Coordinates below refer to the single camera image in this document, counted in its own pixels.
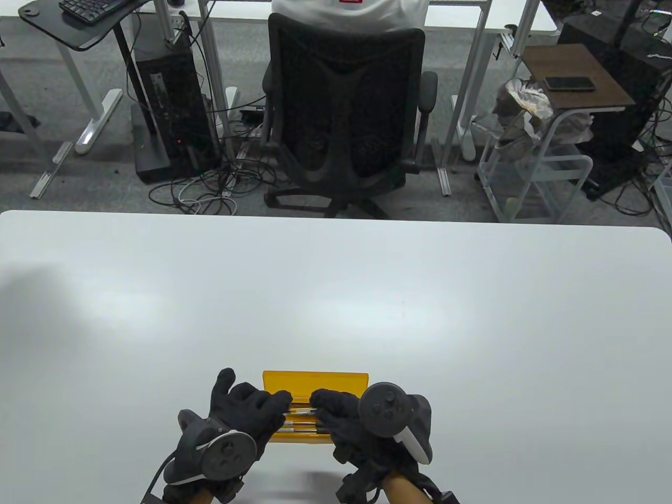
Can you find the grey right hand controller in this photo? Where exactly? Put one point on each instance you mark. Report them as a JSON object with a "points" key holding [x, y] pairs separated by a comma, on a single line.
{"points": [[383, 409]]}

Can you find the black keyboard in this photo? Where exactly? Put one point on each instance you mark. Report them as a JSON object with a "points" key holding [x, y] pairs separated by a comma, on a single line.
{"points": [[89, 8]]}

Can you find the black equipment rack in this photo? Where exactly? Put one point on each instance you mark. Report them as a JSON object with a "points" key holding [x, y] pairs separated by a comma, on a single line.
{"points": [[630, 79]]}

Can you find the black computer tower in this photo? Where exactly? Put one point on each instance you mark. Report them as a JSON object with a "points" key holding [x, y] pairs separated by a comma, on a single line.
{"points": [[173, 89]]}

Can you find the brown top side table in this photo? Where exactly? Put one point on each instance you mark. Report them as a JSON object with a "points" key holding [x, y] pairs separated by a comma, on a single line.
{"points": [[577, 73]]}

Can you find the person's left hand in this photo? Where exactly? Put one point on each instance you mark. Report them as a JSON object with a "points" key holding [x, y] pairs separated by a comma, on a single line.
{"points": [[247, 409]]}

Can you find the person's left forearm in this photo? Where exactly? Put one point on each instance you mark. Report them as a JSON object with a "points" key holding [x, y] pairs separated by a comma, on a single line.
{"points": [[197, 497]]}

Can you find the white metal cart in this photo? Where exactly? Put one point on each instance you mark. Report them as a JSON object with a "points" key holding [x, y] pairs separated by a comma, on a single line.
{"points": [[584, 167]]}

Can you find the crumpled plastic bags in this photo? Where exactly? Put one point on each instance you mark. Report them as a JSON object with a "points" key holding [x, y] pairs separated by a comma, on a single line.
{"points": [[527, 100]]}

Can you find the black mesh office chair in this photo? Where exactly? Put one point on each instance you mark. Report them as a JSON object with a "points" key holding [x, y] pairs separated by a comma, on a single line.
{"points": [[336, 163]]}

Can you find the person's right forearm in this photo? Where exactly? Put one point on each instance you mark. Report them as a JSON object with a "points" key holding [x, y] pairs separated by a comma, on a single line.
{"points": [[404, 491]]}

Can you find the black standing desk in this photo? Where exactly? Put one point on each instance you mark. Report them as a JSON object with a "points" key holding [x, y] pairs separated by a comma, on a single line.
{"points": [[52, 26]]}

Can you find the silver aluminium post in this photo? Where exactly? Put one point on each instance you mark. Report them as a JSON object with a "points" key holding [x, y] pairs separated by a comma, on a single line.
{"points": [[164, 21]]}

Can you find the person's right hand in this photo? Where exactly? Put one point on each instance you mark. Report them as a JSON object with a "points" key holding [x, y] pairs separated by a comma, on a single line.
{"points": [[341, 415]]}

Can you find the black smartphone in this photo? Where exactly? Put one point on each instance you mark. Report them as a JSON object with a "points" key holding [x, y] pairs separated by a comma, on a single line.
{"points": [[569, 84]]}

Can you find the orange plastic pen case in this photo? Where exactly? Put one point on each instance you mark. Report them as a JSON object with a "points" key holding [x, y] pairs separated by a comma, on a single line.
{"points": [[315, 382]]}

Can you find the white desk with metal legs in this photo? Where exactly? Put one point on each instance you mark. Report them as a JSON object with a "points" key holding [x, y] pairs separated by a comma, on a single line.
{"points": [[541, 23], [97, 121]]}

